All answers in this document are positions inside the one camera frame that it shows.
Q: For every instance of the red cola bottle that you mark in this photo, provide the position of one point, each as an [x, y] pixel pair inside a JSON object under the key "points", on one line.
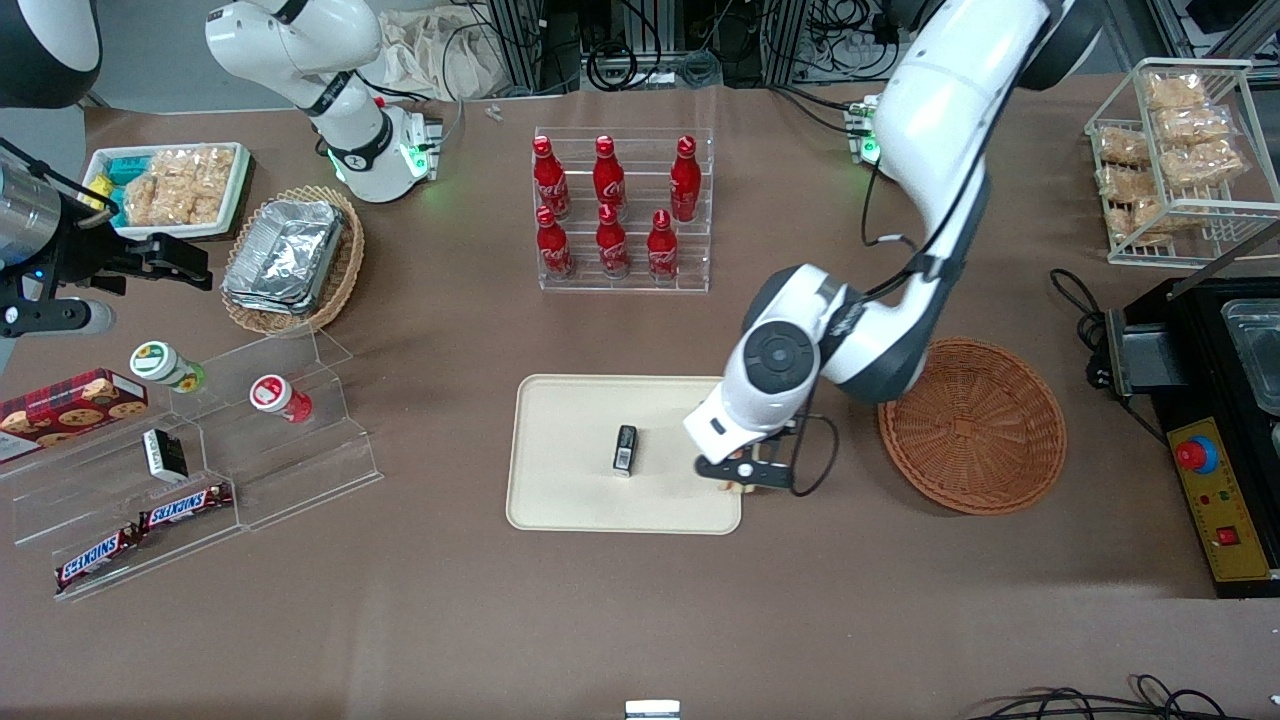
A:
{"points": [[613, 245], [662, 250], [554, 248], [609, 175], [685, 180], [550, 175]]}

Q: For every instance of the bagged fried snack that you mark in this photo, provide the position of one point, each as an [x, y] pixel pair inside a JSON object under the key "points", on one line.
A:
{"points": [[1122, 147], [1175, 92], [1195, 125], [1205, 165], [1135, 222], [1125, 183]]}

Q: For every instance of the aluminium frame post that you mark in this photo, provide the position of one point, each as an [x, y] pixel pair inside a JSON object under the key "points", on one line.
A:
{"points": [[788, 40], [515, 45]]}

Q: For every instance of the stacked aluminium foil containers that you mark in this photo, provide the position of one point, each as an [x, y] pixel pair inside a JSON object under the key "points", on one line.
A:
{"points": [[285, 255]]}

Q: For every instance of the white black edge device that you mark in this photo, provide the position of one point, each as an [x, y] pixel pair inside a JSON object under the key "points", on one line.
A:
{"points": [[652, 710]]}

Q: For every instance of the small black white box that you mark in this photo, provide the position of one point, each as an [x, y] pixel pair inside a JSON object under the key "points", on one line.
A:
{"points": [[165, 455]]}

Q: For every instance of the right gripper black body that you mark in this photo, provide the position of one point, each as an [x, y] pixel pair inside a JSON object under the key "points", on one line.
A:
{"points": [[88, 258]]}

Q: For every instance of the black countertop fryer appliance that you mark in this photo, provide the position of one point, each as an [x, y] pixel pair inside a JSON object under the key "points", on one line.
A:
{"points": [[1200, 350]]}

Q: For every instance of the bagged puffed rice snack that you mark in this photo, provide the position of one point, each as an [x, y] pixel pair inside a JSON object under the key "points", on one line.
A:
{"points": [[150, 195], [205, 180]]}

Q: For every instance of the round brown wicker basket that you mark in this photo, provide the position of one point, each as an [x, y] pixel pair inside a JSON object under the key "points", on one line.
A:
{"points": [[975, 430]]}

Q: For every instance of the cream plastic serving tray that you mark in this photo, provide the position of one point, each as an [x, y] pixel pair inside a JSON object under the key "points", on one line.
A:
{"points": [[580, 500]]}

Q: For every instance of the clear acrylic step display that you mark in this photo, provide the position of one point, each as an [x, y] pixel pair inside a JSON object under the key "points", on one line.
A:
{"points": [[300, 470]]}

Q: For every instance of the oval light wicker basket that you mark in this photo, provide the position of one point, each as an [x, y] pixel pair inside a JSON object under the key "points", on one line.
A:
{"points": [[345, 250]]}

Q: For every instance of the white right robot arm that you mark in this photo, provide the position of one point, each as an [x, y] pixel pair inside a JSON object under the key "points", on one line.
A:
{"points": [[300, 50]]}

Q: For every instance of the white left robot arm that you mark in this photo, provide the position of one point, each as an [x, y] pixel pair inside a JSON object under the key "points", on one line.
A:
{"points": [[950, 150]]}

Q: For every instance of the green sunflower lid cup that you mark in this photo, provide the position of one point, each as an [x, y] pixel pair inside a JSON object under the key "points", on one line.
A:
{"points": [[165, 365]]}

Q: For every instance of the yellow panel control box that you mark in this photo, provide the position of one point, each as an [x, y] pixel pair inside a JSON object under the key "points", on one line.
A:
{"points": [[1225, 510]]}

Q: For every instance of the clear acrylic bottle rack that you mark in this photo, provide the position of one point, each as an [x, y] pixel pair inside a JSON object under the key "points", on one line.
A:
{"points": [[640, 150]]}

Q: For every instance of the Snickers chocolate bar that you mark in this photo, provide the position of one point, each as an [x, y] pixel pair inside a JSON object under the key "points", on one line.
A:
{"points": [[185, 508], [95, 560]]}

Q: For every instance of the cream cloth bag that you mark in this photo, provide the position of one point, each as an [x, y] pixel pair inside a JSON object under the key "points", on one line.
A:
{"points": [[440, 50]]}

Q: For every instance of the white rectangular snack tray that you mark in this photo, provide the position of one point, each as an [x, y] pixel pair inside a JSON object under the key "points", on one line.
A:
{"points": [[235, 195]]}

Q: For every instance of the yellow snack packet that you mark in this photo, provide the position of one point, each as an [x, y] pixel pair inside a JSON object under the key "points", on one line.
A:
{"points": [[100, 205]]}

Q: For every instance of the red lid cup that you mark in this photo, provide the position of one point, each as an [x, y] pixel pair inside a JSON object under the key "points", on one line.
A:
{"points": [[278, 397]]}

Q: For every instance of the red cookie box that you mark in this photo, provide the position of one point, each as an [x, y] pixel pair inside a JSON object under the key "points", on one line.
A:
{"points": [[70, 405]]}

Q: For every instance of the small black packet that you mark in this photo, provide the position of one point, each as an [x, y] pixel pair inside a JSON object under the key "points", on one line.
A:
{"points": [[625, 450]]}

